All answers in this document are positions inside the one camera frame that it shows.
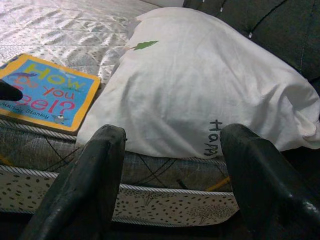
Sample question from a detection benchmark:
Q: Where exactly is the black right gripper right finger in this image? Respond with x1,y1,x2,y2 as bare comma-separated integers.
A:
219,122,320,240

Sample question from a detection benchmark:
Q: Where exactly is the dark tufted headboard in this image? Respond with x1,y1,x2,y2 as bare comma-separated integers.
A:
183,0,320,84

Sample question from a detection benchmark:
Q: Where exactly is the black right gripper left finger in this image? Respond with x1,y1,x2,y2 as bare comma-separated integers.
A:
18,124,127,240

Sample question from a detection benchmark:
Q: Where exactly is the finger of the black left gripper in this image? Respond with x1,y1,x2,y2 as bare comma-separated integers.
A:
0,79,24,102

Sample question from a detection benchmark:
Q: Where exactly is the blue yellow children's book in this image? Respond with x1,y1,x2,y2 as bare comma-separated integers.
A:
0,52,102,137

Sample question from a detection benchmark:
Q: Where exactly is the white quilted mattress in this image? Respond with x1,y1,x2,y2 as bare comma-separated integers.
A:
0,0,241,226

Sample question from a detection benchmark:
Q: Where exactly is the white pillow with green print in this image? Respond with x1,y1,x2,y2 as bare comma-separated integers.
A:
75,6,320,160

